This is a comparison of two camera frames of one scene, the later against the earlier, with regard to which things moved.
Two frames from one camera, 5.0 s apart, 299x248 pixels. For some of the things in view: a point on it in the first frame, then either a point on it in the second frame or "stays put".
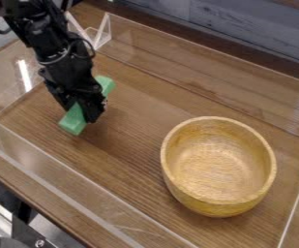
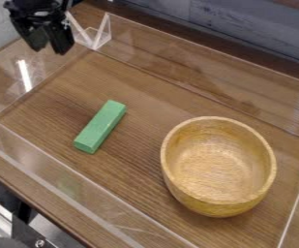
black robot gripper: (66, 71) to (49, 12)
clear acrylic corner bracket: (96, 37) stays put
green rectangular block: (73, 122) to (88, 139)
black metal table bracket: (22, 231) stays put
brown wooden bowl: (218, 164) stays put
